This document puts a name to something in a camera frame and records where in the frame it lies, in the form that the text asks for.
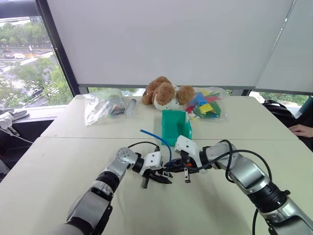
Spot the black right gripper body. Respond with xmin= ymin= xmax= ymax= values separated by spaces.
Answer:
xmin=179 ymin=150 xmax=197 ymax=172

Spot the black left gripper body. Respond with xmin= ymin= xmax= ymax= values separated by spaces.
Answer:
xmin=138 ymin=166 xmax=165 ymax=178

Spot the blue cable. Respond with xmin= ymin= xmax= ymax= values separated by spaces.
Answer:
xmin=139 ymin=129 xmax=173 ymax=170

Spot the green plastic bin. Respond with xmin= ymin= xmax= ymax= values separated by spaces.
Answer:
xmin=161 ymin=109 xmax=193 ymax=147

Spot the bystander bare hand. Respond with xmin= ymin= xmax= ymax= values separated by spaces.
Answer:
xmin=288 ymin=124 xmax=313 ymax=138

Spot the clear bag of coloured pieces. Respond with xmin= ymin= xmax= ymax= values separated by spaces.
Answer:
xmin=184 ymin=86 xmax=231 ymax=122

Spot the clear plastic tube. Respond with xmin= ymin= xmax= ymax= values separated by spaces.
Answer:
xmin=125 ymin=97 xmax=138 ymax=118

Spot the brown white plush dog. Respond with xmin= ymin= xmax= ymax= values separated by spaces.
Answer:
xmin=141 ymin=76 xmax=196 ymax=112

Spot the clear bag of small parts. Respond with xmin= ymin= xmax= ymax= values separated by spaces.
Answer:
xmin=83 ymin=88 xmax=126 ymax=127

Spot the black backpack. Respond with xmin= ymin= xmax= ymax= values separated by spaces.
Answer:
xmin=262 ymin=98 xmax=297 ymax=128

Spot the large white roller blind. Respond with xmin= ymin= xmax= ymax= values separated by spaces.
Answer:
xmin=45 ymin=0 xmax=294 ymax=88

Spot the bystander dark clothed body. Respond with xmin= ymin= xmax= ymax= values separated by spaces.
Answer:
xmin=292 ymin=94 xmax=313 ymax=157

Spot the narrow white roller blind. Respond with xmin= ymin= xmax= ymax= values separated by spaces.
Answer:
xmin=255 ymin=0 xmax=313 ymax=94

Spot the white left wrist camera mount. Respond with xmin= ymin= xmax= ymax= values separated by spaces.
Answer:
xmin=137 ymin=151 xmax=163 ymax=177

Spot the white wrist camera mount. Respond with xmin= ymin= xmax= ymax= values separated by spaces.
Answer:
xmin=137 ymin=151 xmax=163 ymax=177
xmin=174 ymin=135 xmax=204 ymax=172

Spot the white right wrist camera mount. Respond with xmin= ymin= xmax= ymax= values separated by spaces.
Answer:
xmin=174 ymin=135 xmax=204 ymax=172

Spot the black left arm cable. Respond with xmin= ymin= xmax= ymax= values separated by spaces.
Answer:
xmin=127 ymin=141 xmax=161 ymax=154

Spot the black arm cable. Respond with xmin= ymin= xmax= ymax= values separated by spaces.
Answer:
xmin=127 ymin=141 xmax=161 ymax=154
xmin=195 ymin=139 xmax=273 ymax=185

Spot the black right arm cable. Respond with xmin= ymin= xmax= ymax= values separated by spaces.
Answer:
xmin=195 ymin=139 xmax=273 ymax=185

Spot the black right forearm cable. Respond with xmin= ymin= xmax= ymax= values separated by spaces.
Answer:
xmin=251 ymin=207 xmax=261 ymax=235

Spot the white device with cable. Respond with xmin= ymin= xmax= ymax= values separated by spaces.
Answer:
xmin=0 ymin=109 xmax=34 ymax=144

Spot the black window frame post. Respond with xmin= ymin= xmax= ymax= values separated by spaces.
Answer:
xmin=0 ymin=0 xmax=82 ymax=99

